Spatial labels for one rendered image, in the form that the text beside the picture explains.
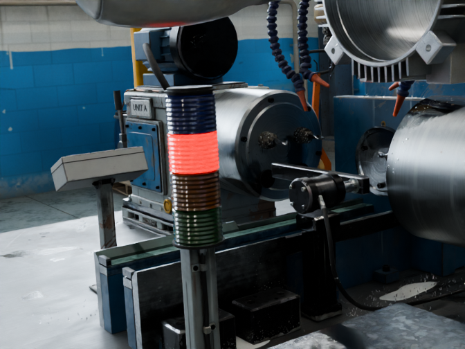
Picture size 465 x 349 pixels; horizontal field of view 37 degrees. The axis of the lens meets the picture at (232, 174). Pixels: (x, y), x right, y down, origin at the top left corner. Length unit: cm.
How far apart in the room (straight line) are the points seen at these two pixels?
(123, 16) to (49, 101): 639
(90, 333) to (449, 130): 67
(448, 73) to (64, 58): 637
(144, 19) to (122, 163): 86
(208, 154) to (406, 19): 27
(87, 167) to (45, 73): 556
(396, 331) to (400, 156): 37
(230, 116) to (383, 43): 80
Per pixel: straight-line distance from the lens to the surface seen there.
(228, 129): 153
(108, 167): 136
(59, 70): 694
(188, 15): 54
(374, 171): 150
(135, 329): 113
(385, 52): 76
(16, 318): 135
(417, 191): 114
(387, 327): 89
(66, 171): 133
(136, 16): 53
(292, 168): 137
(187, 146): 81
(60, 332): 126
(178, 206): 83
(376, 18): 81
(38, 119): 688
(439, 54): 67
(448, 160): 110
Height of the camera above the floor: 126
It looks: 10 degrees down
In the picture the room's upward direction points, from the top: 3 degrees counter-clockwise
